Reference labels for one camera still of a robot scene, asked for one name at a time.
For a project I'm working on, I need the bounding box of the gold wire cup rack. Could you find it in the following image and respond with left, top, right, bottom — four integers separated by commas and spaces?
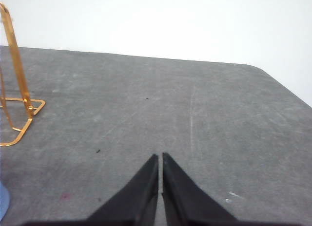
0, 3, 45, 147

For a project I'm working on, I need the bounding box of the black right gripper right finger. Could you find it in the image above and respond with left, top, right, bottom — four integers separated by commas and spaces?
162, 153, 297, 226

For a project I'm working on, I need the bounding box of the blue cup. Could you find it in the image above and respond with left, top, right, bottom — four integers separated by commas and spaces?
0, 179, 10, 222

